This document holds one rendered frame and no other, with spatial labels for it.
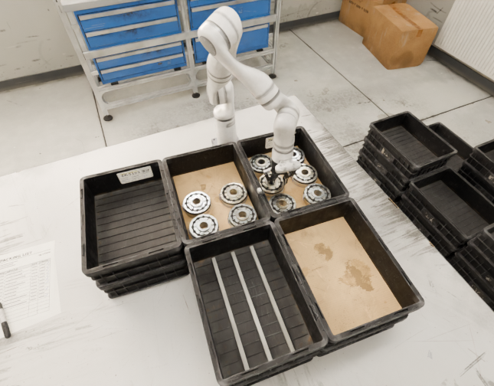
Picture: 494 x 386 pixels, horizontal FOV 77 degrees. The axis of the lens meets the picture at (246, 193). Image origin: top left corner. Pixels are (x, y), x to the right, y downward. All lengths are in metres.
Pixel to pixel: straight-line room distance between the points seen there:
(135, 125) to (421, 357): 2.57
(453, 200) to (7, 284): 2.15
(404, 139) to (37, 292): 2.02
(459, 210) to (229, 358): 1.53
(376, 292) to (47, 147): 2.68
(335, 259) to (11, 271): 1.18
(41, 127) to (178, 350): 2.56
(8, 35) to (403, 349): 3.67
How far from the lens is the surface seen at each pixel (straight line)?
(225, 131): 1.38
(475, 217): 2.10
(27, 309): 1.37
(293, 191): 1.24
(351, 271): 1.11
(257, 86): 0.93
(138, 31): 2.79
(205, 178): 1.28
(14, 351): 1.33
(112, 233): 1.21
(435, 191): 2.11
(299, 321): 1.01
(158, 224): 1.18
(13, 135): 3.35
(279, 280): 1.04
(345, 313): 1.05
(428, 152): 2.14
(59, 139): 3.09
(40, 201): 1.62
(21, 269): 1.46
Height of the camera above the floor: 1.79
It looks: 52 degrees down
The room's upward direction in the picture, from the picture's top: straight up
